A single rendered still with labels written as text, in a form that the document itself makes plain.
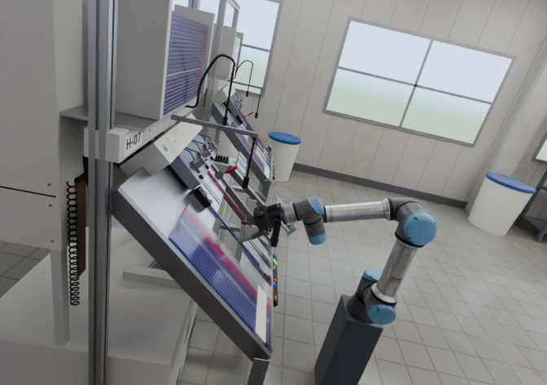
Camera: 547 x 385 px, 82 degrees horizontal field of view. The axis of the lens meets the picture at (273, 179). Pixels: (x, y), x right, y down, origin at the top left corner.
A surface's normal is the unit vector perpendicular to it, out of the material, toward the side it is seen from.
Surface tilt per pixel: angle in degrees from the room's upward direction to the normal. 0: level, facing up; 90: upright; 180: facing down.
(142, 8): 90
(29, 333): 0
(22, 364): 90
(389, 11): 90
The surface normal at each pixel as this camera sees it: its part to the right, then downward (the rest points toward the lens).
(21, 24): 0.00, 0.37
